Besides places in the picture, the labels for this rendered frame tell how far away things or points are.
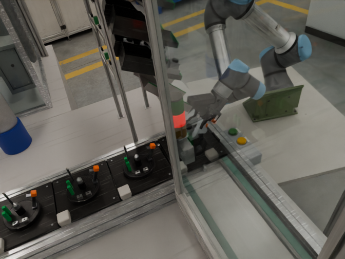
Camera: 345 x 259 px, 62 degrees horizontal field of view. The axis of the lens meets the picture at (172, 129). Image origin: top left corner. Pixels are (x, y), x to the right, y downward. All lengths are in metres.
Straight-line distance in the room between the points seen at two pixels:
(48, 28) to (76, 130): 3.51
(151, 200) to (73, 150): 0.62
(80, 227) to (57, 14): 4.21
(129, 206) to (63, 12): 4.24
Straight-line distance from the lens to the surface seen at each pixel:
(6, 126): 1.68
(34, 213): 1.27
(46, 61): 2.60
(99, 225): 1.20
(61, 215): 1.21
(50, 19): 5.08
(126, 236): 1.22
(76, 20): 5.18
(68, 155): 1.61
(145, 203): 1.18
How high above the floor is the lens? 1.91
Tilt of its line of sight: 42 degrees down
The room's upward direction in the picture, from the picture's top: 9 degrees counter-clockwise
